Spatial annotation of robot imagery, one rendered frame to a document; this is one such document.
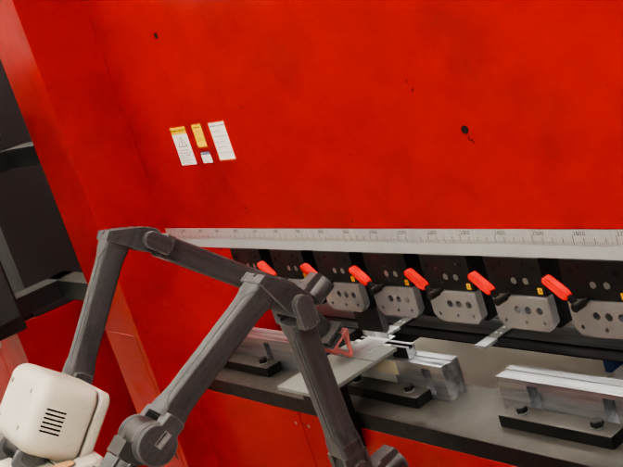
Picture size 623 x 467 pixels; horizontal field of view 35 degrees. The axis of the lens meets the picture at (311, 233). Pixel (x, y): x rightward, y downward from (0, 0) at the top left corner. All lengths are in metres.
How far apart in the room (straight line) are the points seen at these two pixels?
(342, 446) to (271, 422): 0.91
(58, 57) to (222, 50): 0.67
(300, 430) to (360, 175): 0.84
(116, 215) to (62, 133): 0.30
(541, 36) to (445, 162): 0.40
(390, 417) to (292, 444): 0.51
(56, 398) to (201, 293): 1.43
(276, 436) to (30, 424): 1.19
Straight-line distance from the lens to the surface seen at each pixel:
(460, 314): 2.28
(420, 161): 2.18
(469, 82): 2.01
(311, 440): 2.84
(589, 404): 2.18
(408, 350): 2.54
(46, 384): 1.94
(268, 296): 1.92
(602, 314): 2.02
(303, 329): 1.95
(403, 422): 2.45
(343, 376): 2.48
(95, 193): 3.12
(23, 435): 1.95
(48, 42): 3.11
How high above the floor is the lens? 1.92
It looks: 14 degrees down
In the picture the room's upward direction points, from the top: 18 degrees counter-clockwise
